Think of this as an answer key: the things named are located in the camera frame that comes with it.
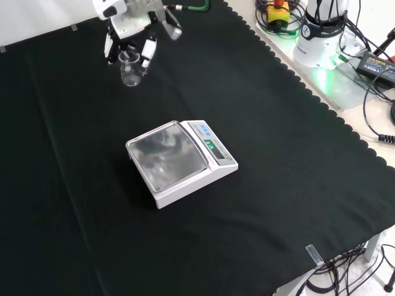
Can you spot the yellow stop button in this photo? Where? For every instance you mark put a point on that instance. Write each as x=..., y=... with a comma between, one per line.
x=277, y=12

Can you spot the white electronic balance steel pan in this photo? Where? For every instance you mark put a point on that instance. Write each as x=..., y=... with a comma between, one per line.
x=172, y=160

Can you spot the black power adapter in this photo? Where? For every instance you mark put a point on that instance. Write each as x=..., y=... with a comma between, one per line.
x=378, y=66

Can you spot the white bench leg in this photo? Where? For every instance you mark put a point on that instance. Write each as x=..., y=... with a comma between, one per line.
x=372, y=249

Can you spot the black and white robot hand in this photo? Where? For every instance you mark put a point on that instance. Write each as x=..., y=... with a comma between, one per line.
x=129, y=26

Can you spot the small clear glass beaker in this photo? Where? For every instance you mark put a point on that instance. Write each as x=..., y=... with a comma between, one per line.
x=131, y=74

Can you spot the black bench cloth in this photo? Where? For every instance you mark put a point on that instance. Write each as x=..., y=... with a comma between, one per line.
x=277, y=154

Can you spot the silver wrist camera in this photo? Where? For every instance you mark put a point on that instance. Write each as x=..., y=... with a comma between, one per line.
x=172, y=29

